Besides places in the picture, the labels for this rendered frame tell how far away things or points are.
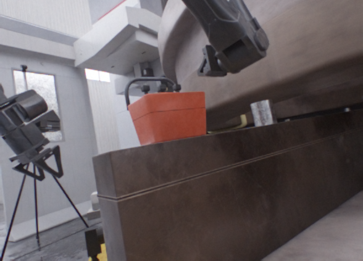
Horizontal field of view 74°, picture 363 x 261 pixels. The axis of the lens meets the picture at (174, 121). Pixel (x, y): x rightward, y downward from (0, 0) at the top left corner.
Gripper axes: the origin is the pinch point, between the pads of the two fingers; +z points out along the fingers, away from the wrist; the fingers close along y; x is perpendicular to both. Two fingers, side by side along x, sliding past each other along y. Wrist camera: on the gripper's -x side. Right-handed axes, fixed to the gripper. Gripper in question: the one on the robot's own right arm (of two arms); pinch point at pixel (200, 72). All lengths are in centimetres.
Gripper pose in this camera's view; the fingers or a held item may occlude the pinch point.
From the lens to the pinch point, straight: 66.9
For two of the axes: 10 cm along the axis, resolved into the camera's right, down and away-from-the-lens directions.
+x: 1.9, 9.8, -1.1
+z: -5.3, 2.0, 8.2
